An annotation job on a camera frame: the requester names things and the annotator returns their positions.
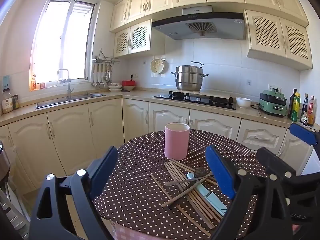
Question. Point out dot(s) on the small pink cup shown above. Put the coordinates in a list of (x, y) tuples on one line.
[(42, 85)]

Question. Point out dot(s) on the red container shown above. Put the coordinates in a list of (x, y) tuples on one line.
[(128, 83)]

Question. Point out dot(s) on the grey metal frame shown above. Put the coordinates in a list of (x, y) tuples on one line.
[(12, 205)]

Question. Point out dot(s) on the stainless steel sink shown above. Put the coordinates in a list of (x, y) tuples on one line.
[(75, 98)]

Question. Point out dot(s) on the cream perforated plate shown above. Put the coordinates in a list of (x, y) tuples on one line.
[(158, 66)]

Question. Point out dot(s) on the row of hanging kitchen ladles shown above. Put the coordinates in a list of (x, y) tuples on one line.
[(101, 83)]

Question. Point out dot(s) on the bunch of wooden chopsticks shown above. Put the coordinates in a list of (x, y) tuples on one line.
[(178, 173)]

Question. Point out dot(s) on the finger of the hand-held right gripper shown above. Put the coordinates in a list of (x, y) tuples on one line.
[(302, 133), (272, 161)]

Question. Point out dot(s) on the white bowl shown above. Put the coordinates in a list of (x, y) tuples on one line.
[(243, 103)]

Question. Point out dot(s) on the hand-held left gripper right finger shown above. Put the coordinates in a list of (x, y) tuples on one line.
[(220, 172)]

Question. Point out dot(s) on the light blue sheathed knife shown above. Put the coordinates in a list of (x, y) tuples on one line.
[(216, 203)]

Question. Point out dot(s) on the teal carton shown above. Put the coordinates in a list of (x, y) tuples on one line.
[(6, 81)]

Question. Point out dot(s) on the dark sauce bottle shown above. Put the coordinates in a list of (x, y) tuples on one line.
[(304, 110)]

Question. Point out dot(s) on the stainless steel steamer pot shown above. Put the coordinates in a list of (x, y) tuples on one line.
[(188, 78)]

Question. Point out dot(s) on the orange bottle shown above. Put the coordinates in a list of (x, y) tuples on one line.
[(33, 83)]

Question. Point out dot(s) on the black gas stove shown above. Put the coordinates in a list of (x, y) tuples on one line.
[(200, 101)]

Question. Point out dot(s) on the red sauce bottle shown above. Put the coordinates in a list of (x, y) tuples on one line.
[(311, 112)]

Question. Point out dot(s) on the metal sink faucet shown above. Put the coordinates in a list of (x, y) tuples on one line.
[(68, 85)]

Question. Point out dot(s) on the kitchen window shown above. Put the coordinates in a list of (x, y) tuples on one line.
[(60, 42)]

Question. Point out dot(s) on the metal wall rack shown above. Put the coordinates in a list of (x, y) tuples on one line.
[(105, 60)]

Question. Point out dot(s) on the cream lattice wall cabinet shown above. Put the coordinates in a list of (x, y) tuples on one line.
[(140, 37), (265, 35)]

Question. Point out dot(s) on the brown chopstick pair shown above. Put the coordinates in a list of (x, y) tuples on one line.
[(260, 113)]

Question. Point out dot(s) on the stack of bowls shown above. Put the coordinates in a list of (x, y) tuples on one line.
[(115, 87)]

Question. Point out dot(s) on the small dark spice bottle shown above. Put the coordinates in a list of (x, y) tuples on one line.
[(15, 102)]

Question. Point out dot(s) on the beige kitchen countertop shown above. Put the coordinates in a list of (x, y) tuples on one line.
[(140, 93)]

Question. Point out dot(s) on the glass jar white label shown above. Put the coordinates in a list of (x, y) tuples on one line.
[(7, 103)]

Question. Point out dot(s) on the dark oil bottle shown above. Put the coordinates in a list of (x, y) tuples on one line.
[(292, 102)]

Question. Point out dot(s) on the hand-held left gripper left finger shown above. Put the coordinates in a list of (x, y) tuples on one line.
[(103, 170)]

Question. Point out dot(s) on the grey range hood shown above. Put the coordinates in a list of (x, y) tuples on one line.
[(200, 20)]

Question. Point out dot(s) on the green electric cooker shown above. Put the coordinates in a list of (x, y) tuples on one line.
[(272, 107)]

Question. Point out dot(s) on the pink utensil holder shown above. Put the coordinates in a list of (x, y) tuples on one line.
[(176, 142)]

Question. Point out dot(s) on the round polka dot table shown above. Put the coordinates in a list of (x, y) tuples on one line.
[(140, 180)]

